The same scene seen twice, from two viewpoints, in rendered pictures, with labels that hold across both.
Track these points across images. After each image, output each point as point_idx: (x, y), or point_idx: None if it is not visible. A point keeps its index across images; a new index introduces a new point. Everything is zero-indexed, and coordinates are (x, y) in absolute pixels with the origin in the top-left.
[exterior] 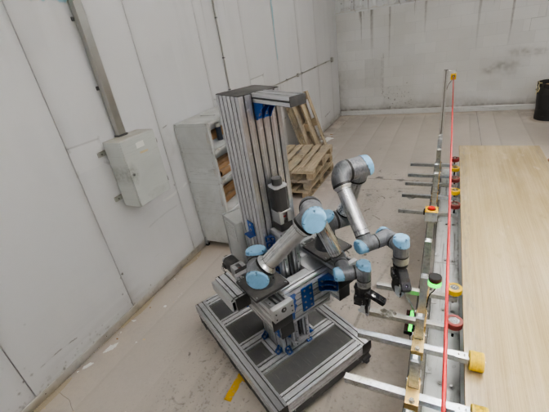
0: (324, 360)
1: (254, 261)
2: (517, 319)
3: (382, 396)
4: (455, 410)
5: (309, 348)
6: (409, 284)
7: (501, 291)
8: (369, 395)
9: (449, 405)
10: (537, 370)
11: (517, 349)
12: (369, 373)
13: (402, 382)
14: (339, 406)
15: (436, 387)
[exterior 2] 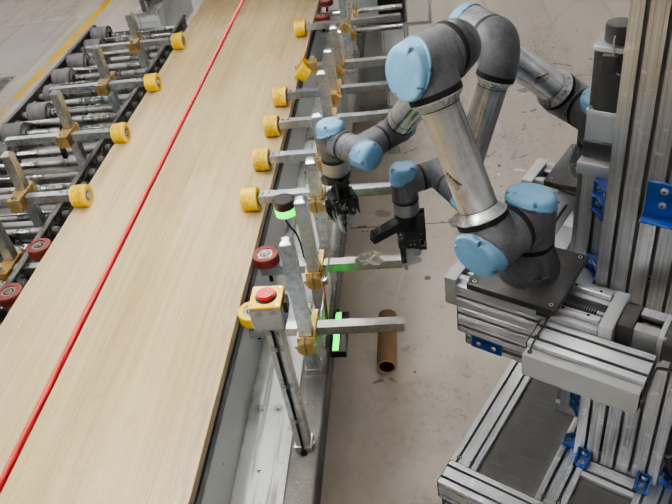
0: (511, 407)
1: (573, 75)
2: (172, 280)
3: (403, 455)
4: (283, 151)
5: (557, 429)
6: (323, 176)
7: (172, 323)
8: (425, 451)
9: (288, 152)
10: (183, 224)
11: (194, 240)
12: (436, 491)
13: (372, 491)
14: (470, 417)
15: (303, 282)
